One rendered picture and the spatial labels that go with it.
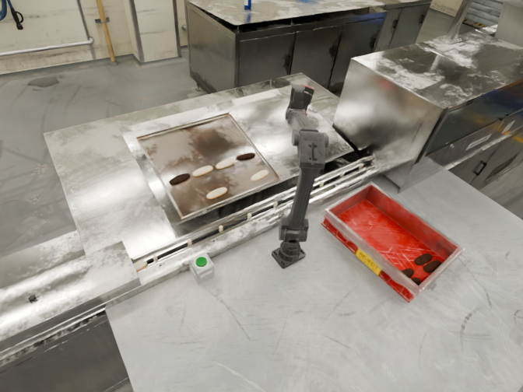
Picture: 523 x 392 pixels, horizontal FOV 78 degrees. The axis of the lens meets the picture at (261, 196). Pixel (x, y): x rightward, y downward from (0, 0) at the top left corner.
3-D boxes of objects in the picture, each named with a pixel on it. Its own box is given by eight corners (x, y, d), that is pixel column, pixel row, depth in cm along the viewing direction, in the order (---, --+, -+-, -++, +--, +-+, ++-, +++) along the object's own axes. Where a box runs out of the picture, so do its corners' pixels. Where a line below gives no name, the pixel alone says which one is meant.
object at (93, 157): (145, 379, 169) (104, 309, 111) (88, 228, 233) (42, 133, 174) (377, 239, 248) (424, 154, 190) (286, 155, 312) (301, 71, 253)
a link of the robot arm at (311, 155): (297, 154, 92) (332, 156, 92) (295, 126, 101) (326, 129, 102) (279, 244, 124) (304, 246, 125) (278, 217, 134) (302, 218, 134)
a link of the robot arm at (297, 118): (293, 150, 101) (327, 152, 101) (295, 131, 98) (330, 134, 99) (282, 120, 140) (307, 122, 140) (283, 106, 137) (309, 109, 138)
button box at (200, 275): (197, 290, 122) (195, 275, 114) (188, 274, 126) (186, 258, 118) (216, 280, 125) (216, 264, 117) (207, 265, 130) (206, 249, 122)
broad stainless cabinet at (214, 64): (233, 133, 329) (235, 25, 257) (188, 87, 387) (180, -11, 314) (363, 92, 414) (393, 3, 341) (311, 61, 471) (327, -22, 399)
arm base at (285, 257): (282, 269, 127) (306, 256, 132) (285, 257, 121) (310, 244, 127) (270, 253, 132) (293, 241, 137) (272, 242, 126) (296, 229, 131)
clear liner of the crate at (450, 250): (409, 307, 120) (421, 294, 113) (317, 223, 145) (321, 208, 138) (454, 262, 136) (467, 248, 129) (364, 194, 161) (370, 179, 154)
